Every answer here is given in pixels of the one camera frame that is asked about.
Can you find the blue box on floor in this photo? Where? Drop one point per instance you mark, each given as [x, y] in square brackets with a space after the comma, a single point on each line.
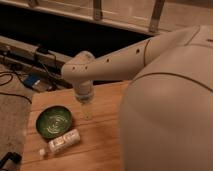
[31, 80]

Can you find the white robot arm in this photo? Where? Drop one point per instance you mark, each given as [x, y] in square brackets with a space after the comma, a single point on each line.
[166, 114]

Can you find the black power adapter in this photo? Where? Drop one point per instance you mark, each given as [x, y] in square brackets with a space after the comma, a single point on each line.
[42, 50]

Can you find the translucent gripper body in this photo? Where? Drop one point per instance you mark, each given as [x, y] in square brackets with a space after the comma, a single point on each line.
[87, 109]

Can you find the green ceramic bowl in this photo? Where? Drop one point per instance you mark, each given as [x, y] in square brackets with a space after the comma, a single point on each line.
[54, 121]

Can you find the white plastic bottle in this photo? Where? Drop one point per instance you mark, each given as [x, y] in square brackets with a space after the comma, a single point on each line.
[60, 143]

